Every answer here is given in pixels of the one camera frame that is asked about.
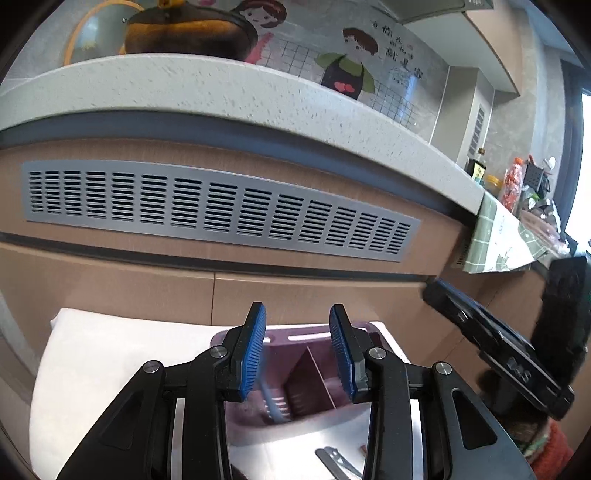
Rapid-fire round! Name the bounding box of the silver metal utensil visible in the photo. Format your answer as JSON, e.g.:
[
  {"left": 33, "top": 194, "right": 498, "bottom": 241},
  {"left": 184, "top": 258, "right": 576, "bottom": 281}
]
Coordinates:
[{"left": 315, "top": 446, "right": 365, "bottom": 480}]

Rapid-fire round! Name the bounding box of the speckled kitchen counter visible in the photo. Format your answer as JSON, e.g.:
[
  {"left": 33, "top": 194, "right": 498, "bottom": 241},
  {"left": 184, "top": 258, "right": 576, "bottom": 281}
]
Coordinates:
[{"left": 0, "top": 53, "right": 485, "bottom": 217}]

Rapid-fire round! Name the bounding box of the grey vent grille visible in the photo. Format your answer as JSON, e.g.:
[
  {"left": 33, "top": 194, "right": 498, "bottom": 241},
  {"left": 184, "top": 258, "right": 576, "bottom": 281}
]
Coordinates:
[{"left": 21, "top": 159, "right": 422, "bottom": 265}]

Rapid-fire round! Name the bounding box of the white tablecloth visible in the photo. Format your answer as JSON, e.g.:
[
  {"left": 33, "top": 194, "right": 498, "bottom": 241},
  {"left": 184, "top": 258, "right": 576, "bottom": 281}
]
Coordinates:
[{"left": 30, "top": 307, "right": 426, "bottom": 480}]

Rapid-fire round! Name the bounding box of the dark sauce bottle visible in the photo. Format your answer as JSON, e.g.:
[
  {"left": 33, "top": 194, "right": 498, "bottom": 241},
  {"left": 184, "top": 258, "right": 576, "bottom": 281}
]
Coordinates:
[{"left": 466, "top": 148, "right": 488, "bottom": 184}]

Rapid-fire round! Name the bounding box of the person's colourful clothing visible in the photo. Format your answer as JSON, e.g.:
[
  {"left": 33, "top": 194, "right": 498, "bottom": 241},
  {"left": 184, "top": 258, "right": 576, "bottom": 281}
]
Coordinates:
[{"left": 508, "top": 411, "right": 573, "bottom": 480}]

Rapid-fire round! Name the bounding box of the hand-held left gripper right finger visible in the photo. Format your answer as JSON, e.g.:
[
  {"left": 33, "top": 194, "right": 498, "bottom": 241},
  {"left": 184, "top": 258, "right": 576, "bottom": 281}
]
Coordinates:
[{"left": 329, "top": 303, "right": 536, "bottom": 480}]

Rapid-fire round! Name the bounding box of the wooden base cabinet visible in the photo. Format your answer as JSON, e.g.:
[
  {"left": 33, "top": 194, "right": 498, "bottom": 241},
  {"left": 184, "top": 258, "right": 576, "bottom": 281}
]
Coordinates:
[{"left": 0, "top": 134, "right": 555, "bottom": 416}]

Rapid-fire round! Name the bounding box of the range hood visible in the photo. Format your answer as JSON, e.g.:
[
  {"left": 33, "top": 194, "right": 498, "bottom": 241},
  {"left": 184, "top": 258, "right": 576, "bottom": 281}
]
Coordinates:
[{"left": 374, "top": 0, "right": 495, "bottom": 27}]

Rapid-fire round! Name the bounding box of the black perforated holder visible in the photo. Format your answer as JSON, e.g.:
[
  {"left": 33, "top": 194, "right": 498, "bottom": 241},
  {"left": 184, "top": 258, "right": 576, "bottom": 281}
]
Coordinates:
[{"left": 526, "top": 154, "right": 558, "bottom": 195}]

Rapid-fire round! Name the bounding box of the grey pipe casing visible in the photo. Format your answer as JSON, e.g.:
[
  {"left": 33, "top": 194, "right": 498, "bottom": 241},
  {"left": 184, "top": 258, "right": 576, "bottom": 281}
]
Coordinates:
[{"left": 431, "top": 66, "right": 496, "bottom": 169}]

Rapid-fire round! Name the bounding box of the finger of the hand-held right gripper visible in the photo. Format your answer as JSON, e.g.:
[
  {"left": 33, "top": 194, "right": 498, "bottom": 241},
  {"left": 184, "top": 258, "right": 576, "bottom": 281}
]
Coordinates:
[{"left": 424, "top": 278, "right": 498, "bottom": 346}]

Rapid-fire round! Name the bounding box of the wooden wall cabinet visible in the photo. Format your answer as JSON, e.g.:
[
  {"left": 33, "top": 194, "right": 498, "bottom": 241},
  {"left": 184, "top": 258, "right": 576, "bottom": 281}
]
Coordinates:
[{"left": 464, "top": 9, "right": 523, "bottom": 99}]

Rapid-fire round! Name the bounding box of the purple utensil holder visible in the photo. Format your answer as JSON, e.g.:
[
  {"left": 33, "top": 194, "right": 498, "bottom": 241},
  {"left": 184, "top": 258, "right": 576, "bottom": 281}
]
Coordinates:
[{"left": 210, "top": 322, "right": 391, "bottom": 447}]

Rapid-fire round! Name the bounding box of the green checked cloth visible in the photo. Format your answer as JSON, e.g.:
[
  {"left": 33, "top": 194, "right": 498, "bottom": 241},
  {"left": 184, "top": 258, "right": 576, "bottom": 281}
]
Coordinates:
[{"left": 455, "top": 189, "right": 553, "bottom": 276}]

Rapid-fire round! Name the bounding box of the brown cooking pot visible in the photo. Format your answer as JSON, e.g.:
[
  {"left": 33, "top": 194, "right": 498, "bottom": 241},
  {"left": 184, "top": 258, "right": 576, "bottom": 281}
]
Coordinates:
[{"left": 124, "top": 0, "right": 257, "bottom": 62}]

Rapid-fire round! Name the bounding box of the glass lid with orange rim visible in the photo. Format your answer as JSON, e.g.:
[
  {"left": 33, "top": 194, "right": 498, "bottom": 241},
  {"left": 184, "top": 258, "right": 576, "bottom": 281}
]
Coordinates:
[{"left": 62, "top": 0, "right": 146, "bottom": 66}]

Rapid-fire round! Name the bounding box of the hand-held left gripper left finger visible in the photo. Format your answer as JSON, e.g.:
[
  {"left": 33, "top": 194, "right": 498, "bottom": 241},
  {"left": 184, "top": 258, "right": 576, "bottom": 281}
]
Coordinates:
[{"left": 55, "top": 301, "right": 269, "bottom": 480}]

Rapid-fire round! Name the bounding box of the cartoon wall poster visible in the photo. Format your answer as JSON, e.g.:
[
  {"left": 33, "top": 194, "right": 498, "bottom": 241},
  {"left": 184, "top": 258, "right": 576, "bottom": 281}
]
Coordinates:
[{"left": 233, "top": 0, "right": 452, "bottom": 139}]

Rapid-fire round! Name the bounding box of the pink plastic bag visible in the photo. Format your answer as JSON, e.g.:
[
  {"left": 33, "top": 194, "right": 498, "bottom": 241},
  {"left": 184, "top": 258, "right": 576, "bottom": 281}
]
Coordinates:
[{"left": 519, "top": 200, "right": 572, "bottom": 256}]

